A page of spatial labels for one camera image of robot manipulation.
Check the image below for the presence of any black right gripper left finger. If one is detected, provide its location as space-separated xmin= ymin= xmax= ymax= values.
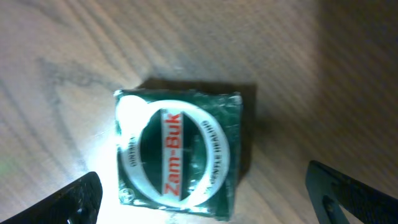
xmin=2 ymin=171 xmax=103 ymax=224

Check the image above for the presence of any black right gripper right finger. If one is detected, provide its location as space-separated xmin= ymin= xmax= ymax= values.
xmin=305 ymin=160 xmax=397 ymax=223

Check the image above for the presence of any dark green balm box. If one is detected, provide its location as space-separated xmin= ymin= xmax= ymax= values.
xmin=114 ymin=89 xmax=243 ymax=221

